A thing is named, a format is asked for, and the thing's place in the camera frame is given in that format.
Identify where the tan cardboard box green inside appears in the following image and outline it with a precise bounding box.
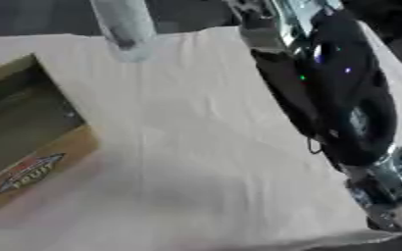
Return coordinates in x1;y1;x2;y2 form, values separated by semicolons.
0;53;102;221

